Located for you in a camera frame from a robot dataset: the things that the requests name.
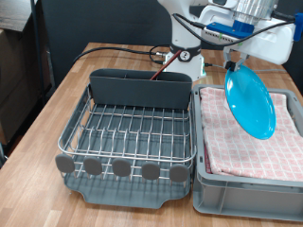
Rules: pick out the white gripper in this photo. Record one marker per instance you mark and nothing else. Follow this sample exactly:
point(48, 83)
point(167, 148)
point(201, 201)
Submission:
point(271, 44)

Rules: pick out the blue round plate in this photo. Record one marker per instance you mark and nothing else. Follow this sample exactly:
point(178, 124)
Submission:
point(249, 101)

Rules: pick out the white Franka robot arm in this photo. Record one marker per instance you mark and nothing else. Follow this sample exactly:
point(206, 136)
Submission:
point(186, 25)

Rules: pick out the pink checked cloth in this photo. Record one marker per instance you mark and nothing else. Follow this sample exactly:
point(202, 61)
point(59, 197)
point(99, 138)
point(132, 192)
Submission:
point(221, 142)

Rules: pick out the dark grey utensil holder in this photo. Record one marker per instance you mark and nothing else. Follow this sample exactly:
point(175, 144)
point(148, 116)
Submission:
point(139, 91)

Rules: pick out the dark grey partition panel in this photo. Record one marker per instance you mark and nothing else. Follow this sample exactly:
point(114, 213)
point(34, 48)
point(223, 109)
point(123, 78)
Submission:
point(110, 22)

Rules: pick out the grey plastic crate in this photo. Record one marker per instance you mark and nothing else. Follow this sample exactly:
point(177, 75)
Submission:
point(246, 198)

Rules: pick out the grey plastic drain tray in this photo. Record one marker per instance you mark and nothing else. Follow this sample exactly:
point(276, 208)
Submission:
point(126, 195)

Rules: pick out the brown cardboard box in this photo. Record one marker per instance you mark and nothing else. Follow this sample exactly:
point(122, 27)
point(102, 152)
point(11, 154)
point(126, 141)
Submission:
point(15, 119)
point(9, 63)

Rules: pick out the dark wooden board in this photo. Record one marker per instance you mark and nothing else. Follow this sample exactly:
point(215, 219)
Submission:
point(12, 12)

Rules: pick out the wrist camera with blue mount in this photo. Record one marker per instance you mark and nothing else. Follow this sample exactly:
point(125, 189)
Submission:
point(230, 28)

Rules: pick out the black metal frame pole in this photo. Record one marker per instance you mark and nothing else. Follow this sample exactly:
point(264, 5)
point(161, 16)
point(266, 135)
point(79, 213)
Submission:
point(37, 47)

